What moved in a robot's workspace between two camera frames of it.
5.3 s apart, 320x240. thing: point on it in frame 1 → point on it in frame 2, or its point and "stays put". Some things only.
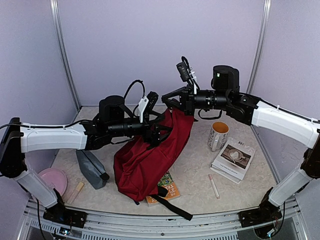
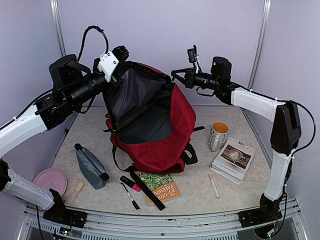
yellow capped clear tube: [75, 193] stays put
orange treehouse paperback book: [166, 181] stays put
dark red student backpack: [140, 168] → [151, 121]
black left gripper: [153, 138] → [116, 79]
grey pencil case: [92, 168] stays put
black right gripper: [187, 95] → [190, 77]
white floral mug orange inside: [218, 135] stays put
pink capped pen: [217, 195] stays put
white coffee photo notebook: [233, 161] stays put
